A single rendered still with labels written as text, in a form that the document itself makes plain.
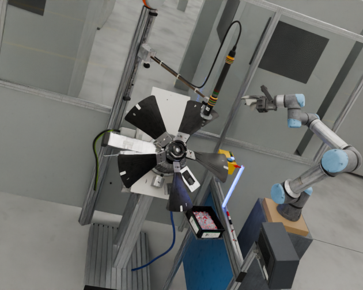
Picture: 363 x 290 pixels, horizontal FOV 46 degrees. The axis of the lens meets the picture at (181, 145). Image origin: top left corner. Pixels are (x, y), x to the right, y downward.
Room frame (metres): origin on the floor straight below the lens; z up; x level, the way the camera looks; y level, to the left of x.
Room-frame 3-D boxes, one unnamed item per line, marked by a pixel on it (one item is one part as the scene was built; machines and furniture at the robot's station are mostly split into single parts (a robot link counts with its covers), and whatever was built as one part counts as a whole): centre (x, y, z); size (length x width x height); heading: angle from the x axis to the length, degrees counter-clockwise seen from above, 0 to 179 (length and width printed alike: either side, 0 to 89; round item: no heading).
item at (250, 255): (1.86, -0.57, 0.96); 0.03 x 0.03 x 0.20; 17
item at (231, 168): (2.65, -0.33, 1.02); 0.16 x 0.10 x 0.11; 17
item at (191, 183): (2.30, -0.11, 0.98); 0.20 x 0.16 x 0.20; 17
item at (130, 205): (2.54, 0.16, 0.57); 0.09 x 0.04 x 1.15; 107
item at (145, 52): (2.65, 0.43, 1.54); 0.10 x 0.07 x 0.08; 52
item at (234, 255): (2.27, -0.44, 0.82); 0.90 x 0.04 x 0.08; 17
